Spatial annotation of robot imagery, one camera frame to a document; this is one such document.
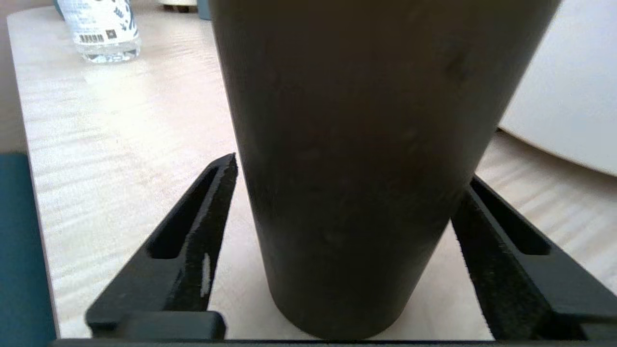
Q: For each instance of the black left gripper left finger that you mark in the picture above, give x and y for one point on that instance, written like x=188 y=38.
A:
x=183 y=270

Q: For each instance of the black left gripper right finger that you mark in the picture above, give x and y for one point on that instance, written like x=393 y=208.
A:
x=520 y=284

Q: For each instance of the black plastic cup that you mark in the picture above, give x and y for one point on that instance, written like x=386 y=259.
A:
x=366 y=168

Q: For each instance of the teal bench sofa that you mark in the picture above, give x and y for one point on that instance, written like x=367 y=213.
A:
x=21 y=250

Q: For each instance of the large clear water dispenser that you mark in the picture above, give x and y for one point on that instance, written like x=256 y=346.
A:
x=569 y=86

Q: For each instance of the small clear bottle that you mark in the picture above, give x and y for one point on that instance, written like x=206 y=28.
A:
x=103 y=29

